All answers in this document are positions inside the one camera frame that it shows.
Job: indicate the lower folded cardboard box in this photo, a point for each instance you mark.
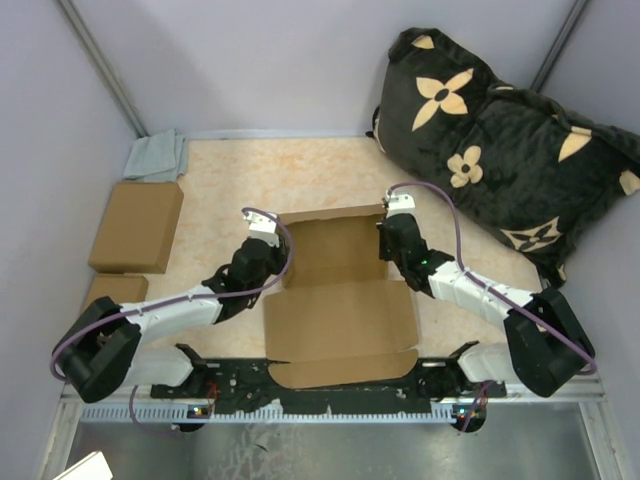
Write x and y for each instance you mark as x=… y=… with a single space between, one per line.
x=121 y=288

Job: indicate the grey folded cloth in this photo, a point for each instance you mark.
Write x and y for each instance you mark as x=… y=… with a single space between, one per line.
x=160 y=158

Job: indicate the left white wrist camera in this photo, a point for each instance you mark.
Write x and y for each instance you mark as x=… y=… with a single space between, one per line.
x=262 y=226

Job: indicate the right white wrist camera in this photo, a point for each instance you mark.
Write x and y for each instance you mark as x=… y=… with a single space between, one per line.
x=398 y=202

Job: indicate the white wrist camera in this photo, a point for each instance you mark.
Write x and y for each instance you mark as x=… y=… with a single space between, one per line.
x=262 y=226
x=398 y=202

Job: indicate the aluminium frame rail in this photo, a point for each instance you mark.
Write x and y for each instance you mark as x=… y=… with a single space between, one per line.
x=192 y=413

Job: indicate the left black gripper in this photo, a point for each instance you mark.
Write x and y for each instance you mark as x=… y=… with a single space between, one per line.
x=279 y=253

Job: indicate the upper folded cardboard box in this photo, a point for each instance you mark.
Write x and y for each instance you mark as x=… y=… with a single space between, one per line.
x=137 y=230

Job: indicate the white object at bottom corner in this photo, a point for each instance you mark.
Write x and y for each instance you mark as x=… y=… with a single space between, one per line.
x=92 y=467

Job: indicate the black floral plush cushion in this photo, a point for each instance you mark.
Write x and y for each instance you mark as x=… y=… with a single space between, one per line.
x=532 y=173

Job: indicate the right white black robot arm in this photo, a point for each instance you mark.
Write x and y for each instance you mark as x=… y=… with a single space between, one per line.
x=545 y=345

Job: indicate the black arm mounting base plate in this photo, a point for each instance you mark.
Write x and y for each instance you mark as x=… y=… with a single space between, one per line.
x=244 y=385

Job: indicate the folded cardboard box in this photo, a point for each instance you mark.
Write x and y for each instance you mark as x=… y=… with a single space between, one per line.
x=137 y=230
x=121 y=288

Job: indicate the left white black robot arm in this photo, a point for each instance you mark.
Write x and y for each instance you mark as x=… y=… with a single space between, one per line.
x=106 y=348

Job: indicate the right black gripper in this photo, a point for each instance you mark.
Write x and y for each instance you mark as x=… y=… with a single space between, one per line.
x=383 y=253

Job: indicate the brown cardboard box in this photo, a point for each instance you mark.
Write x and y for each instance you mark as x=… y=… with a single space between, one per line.
x=338 y=318

